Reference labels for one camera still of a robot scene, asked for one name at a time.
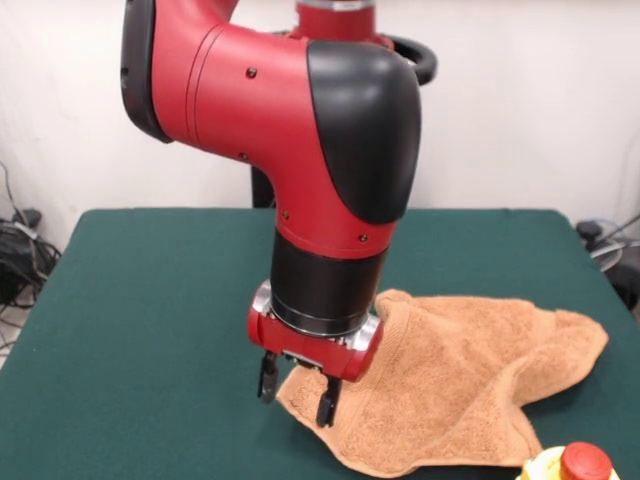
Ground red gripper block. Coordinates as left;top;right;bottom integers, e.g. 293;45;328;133
246;279;386;429

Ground tan terry towel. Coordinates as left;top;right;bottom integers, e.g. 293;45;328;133
275;287;610;478

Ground dark green tablecloth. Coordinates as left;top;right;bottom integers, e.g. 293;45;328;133
0;207;640;480

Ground yellow emergency stop button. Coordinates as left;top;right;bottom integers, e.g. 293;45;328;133
522;440;624;480

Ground tangled black cables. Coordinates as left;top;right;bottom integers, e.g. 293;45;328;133
574;212;640;321
0;159;62;351

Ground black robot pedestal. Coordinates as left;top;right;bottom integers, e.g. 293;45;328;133
249;32;439;209

